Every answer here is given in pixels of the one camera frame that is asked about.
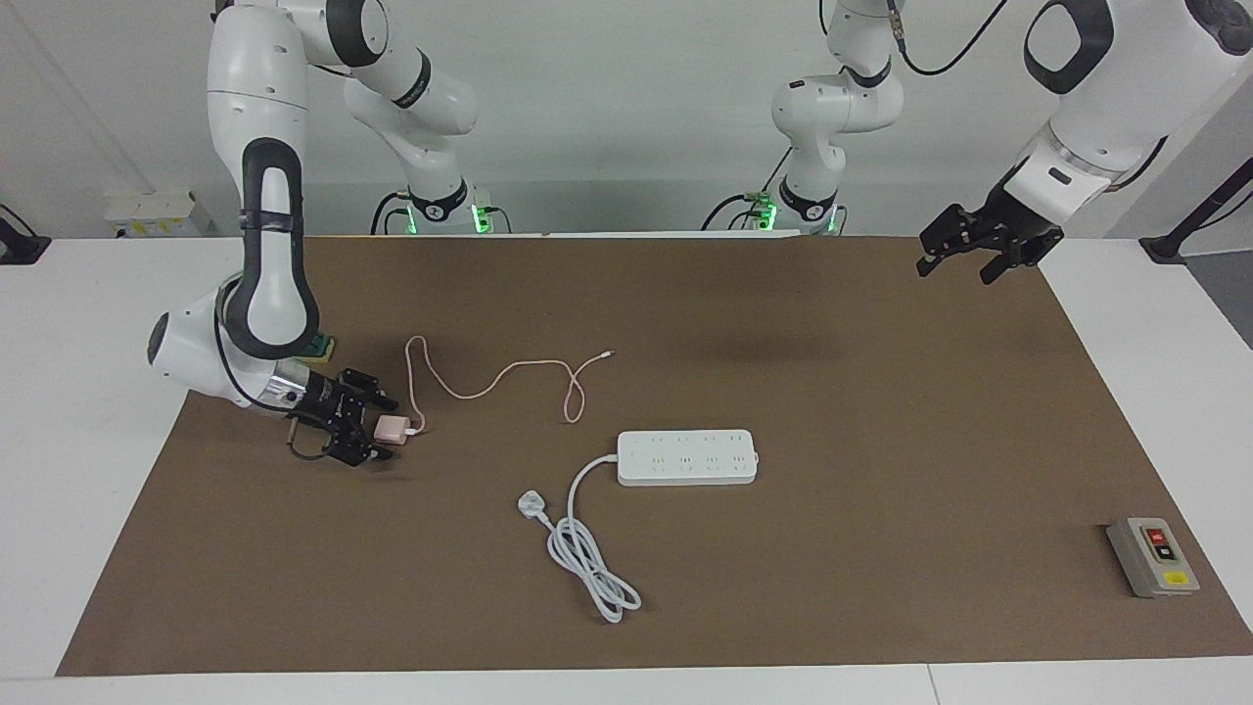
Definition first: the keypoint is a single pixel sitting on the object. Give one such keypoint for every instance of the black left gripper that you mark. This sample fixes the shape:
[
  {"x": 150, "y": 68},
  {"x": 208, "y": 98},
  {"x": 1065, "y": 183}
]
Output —
[{"x": 1008, "y": 230}]

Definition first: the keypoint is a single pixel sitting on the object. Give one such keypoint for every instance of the white power strip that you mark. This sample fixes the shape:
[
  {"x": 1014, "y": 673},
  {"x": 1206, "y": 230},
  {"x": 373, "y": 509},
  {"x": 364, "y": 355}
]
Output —
[{"x": 685, "y": 458}]

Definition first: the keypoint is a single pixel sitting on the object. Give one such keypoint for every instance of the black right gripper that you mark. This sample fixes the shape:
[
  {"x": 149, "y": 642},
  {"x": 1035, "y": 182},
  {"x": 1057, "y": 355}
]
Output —
[{"x": 333, "y": 416}]

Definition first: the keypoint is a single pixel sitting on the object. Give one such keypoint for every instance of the pink charger adapter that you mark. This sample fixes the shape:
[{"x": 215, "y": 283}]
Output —
[{"x": 394, "y": 429}]

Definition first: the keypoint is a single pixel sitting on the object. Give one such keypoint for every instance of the grey on-off switch box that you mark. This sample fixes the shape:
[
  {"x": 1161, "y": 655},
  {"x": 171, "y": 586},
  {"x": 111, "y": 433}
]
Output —
[{"x": 1150, "y": 558}]

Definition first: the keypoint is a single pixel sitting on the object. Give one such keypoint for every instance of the brown table mat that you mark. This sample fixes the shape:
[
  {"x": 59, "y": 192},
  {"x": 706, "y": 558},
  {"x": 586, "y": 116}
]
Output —
[{"x": 881, "y": 441}]

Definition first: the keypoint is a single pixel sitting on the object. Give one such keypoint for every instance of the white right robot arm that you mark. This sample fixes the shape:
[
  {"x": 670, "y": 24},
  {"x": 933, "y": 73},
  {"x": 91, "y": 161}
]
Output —
[{"x": 255, "y": 127}]

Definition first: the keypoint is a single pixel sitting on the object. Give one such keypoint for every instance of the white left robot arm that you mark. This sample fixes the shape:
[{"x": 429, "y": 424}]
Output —
[{"x": 832, "y": 108}]

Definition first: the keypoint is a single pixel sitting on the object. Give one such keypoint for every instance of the white wall socket box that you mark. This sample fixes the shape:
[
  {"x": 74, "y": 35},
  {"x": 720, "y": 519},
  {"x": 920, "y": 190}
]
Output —
[{"x": 157, "y": 215}]

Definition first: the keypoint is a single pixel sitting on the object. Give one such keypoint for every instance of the black table clamp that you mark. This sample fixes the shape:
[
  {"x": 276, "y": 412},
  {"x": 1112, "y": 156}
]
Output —
[{"x": 20, "y": 247}]

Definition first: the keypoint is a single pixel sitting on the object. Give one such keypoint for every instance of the green knife switch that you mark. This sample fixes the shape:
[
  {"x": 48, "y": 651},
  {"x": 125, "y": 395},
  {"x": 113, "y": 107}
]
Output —
[{"x": 323, "y": 348}]

